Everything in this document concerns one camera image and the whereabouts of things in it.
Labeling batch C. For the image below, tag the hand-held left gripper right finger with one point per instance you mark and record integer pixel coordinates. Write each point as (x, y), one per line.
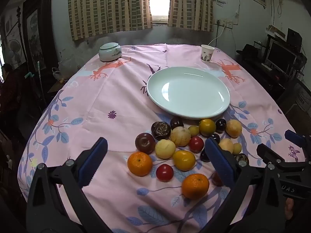
(220, 161)

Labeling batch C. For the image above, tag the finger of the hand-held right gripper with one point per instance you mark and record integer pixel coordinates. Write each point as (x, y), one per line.
(295, 136)
(269, 154)

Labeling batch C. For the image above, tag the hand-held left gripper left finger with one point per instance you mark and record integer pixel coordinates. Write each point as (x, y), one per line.
(93, 161)

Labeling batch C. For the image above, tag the dark purple plum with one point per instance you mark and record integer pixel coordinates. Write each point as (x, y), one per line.
(204, 155)
(220, 125)
(176, 123)
(216, 137)

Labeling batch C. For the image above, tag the pale yellow apricot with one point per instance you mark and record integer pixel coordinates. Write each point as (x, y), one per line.
(165, 148)
(233, 128)
(226, 145)

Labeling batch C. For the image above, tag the reddish brown plum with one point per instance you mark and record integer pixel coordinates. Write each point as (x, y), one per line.
(216, 180)

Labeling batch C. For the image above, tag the small yellow plum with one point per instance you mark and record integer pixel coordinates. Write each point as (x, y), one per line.
(193, 130)
(237, 148)

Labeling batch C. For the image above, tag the brown wrinkled passion fruit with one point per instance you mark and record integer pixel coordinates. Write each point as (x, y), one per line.
(161, 130)
(243, 159)

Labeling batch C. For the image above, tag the red cherry tomato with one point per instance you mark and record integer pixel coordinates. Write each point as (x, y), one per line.
(196, 144)
(164, 172)

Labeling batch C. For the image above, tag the orange mandarin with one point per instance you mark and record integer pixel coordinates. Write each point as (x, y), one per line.
(140, 163)
(195, 186)

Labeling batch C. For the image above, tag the yellow-orange plum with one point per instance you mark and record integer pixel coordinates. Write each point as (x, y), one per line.
(184, 160)
(207, 127)

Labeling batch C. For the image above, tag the tan pear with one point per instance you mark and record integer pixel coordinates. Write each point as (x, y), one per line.
(180, 136)

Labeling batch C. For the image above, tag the large dark red plum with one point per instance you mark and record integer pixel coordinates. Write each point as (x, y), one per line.
(145, 143)

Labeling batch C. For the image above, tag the white oval plate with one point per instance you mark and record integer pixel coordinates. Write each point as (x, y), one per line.
(187, 92)

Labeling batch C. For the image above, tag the person's right hand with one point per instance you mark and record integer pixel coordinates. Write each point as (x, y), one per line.
(289, 208)

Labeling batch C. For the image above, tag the black mesh chair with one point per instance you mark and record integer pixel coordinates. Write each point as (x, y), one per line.
(298, 99)

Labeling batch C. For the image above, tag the pink printed tablecloth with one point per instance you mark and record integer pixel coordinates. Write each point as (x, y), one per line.
(109, 89)

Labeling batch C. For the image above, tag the computer monitor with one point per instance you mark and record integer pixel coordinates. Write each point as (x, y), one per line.
(280, 55)

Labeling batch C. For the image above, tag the clear plastic bag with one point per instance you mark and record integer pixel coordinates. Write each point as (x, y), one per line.
(56, 74)

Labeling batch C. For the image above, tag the black hat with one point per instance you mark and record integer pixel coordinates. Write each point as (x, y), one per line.
(247, 49)

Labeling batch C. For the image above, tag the black speaker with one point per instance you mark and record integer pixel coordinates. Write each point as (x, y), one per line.
(294, 37)

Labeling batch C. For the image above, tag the green plastic hook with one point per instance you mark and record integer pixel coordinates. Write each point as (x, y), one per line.
(29, 74)

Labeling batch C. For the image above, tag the printed paper cup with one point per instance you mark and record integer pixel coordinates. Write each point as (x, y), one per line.
(207, 53)

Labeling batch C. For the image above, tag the white ceramic lidded jar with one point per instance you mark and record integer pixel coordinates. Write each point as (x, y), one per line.
(109, 52)

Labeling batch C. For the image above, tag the dark framed picture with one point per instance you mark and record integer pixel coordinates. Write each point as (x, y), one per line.
(36, 41)

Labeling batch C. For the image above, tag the white electric fan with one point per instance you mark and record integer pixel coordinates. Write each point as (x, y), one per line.
(12, 51)

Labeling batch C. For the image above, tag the wide checked beige curtain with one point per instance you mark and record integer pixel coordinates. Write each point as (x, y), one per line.
(107, 7)

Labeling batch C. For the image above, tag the narrow checked beige curtain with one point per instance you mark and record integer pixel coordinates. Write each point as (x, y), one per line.
(190, 4)

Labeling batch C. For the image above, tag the bright window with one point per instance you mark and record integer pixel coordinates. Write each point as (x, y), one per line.
(159, 0)

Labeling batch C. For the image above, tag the white wall socket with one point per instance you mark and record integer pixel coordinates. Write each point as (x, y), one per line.
(224, 23)

